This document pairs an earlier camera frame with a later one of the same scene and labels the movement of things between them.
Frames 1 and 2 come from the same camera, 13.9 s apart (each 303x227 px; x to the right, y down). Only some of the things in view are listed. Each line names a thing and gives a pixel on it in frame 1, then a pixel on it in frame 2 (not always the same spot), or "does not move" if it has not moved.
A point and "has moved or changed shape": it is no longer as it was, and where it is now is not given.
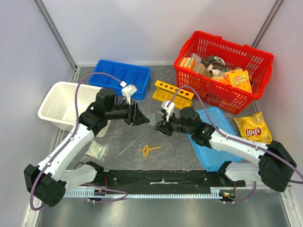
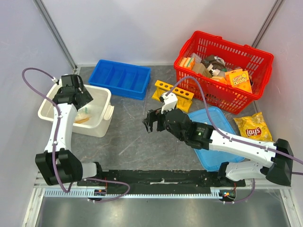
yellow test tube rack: [165, 92] does not move
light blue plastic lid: [210, 158] does not move
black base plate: [164, 180] does not move
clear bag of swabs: [97, 150] has moved or changed shape
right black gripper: [169, 127] -> [154, 120]
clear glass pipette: [125, 148] does not move
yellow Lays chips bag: [254, 127] does not move
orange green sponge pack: [186, 62] does not move
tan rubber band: [146, 149] has moved or changed shape
